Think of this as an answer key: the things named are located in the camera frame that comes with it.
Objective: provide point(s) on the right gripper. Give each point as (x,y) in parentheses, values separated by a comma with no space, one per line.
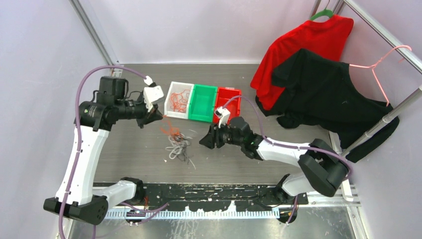
(209,140)

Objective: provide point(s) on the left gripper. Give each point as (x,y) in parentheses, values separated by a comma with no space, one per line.
(149,117)

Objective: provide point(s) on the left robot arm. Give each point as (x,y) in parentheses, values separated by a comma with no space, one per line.
(76,199)

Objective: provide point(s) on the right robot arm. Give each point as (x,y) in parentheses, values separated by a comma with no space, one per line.
(321,168)

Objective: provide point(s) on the white plastic bin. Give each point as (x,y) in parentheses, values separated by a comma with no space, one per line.
(178,98)

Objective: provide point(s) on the green plastic bin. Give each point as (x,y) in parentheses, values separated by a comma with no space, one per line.
(202,103)

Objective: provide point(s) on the black t-shirt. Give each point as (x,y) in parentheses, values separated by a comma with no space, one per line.
(319,91)

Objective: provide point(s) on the red t-shirt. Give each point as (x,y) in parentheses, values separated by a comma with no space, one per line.
(326,39)

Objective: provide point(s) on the green hanger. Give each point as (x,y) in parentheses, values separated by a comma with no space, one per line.
(325,12)

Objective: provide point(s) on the metal clothes rack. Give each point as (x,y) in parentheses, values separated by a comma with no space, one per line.
(406,54)

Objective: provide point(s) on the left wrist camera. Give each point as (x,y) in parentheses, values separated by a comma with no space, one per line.
(152,94)

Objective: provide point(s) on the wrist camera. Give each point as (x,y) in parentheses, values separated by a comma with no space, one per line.
(152,94)
(223,115)

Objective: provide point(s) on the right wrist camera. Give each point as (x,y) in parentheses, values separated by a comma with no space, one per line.
(223,115)

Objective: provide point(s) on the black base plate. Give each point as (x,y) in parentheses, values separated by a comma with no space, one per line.
(215,197)

